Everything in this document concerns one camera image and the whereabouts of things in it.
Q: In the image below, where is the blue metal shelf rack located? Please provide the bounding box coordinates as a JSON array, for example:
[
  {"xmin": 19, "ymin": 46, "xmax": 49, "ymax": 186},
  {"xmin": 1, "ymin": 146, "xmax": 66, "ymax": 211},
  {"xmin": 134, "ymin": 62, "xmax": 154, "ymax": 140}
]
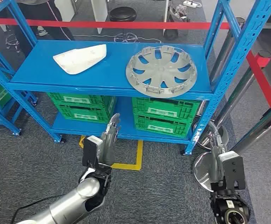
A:
[
  {"xmin": 0, "ymin": 0, "xmax": 271, "ymax": 155},
  {"xmin": 0, "ymin": 71, "xmax": 38, "ymax": 137}
]

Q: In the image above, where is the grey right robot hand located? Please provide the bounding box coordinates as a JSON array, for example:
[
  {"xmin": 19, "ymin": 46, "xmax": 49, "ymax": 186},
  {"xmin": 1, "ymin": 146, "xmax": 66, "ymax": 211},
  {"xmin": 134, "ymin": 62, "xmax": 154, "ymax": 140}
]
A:
[{"xmin": 210, "ymin": 125, "xmax": 226, "ymax": 184}]

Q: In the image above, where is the chrome stanchion post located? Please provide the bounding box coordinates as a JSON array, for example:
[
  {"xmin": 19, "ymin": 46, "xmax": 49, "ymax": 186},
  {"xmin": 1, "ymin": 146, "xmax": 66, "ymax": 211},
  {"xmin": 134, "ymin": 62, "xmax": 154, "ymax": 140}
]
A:
[
  {"xmin": 193, "ymin": 105, "xmax": 271, "ymax": 193},
  {"xmin": 195, "ymin": 50, "xmax": 271, "ymax": 151},
  {"xmin": 196, "ymin": 17, "xmax": 246, "ymax": 124}
]

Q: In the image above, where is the grey wheel hubcap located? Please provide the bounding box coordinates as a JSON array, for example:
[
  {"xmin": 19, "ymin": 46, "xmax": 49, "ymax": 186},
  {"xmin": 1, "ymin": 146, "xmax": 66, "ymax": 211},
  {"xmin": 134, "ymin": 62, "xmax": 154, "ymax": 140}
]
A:
[{"xmin": 126, "ymin": 45, "xmax": 198, "ymax": 99}]

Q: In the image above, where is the white power strip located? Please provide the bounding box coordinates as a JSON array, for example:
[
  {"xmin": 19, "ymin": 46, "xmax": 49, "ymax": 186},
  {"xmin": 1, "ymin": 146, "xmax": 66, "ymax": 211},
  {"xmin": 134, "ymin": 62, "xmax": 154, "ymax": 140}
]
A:
[{"xmin": 182, "ymin": 0, "xmax": 203, "ymax": 8}]

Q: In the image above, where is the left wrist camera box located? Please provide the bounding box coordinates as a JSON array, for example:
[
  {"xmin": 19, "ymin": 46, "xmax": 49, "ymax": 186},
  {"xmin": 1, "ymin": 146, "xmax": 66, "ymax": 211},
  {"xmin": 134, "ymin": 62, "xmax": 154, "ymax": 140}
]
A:
[{"xmin": 83, "ymin": 136, "xmax": 104, "ymax": 169}]

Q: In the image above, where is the red barrier belt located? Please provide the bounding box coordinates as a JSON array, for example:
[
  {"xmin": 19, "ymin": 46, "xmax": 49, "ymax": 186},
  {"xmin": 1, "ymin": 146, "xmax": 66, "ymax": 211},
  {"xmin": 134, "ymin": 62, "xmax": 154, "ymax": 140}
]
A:
[
  {"xmin": 0, "ymin": 18, "xmax": 231, "ymax": 31},
  {"xmin": 246, "ymin": 51, "xmax": 271, "ymax": 108}
]

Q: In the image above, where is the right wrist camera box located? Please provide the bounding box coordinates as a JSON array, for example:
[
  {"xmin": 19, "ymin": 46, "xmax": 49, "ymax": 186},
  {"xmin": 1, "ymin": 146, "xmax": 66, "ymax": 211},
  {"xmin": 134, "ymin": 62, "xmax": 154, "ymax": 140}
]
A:
[{"xmin": 218, "ymin": 151, "xmax": 246, "ymax": 190}]

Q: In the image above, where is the white plastic panel part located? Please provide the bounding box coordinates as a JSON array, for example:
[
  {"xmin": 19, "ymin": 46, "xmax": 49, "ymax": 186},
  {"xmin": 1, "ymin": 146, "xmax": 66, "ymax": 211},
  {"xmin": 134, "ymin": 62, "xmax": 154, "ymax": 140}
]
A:
[{"xmin": 53, "ymin": 43, "xmax": 108, "ymax": 75}]

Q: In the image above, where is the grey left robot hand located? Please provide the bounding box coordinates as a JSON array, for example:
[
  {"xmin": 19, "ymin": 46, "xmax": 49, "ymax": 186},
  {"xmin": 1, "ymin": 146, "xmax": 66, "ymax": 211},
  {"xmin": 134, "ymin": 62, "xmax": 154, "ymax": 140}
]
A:
[{"xmin": 99, "ymin": 112, "xmax": 121, "ymax": 167}]

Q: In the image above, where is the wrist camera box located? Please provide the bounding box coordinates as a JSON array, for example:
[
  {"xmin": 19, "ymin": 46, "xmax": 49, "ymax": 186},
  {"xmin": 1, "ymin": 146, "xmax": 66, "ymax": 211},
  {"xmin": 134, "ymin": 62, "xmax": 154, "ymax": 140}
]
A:
[
  {"xmin": 218, "ymin": 151, "xmax": 246, "ymax": 190},
  {"xmin": 83, "ymin": 136, "xmax": 104, "ymax": 169}
]

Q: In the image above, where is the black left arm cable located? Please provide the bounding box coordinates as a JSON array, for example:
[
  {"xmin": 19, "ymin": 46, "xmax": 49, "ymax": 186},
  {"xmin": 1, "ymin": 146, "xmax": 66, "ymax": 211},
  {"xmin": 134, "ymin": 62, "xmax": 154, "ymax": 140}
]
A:
[{"xmin": 11, "ymin": 194, "xmax": 67, "ymax": 224}]

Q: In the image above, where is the black round stool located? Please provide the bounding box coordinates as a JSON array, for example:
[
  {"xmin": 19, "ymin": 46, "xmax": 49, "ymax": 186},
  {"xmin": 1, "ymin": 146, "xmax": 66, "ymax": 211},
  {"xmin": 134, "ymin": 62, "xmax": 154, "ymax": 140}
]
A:
[
  {"xmin": 109, "ymin": 7, "xmax": 140, "ymax": 43},
  {"xmin": 5, "ymin": 33, "xmax": 21, "ymax": 53}
]

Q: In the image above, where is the dark grey bag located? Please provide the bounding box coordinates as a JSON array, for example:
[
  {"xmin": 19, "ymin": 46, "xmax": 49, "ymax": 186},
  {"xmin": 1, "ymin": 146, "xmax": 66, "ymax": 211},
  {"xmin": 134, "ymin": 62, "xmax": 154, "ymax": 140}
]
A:
[{"xmin": 163, "ymin": 4, "xmax": 190, "ymax": 40}]

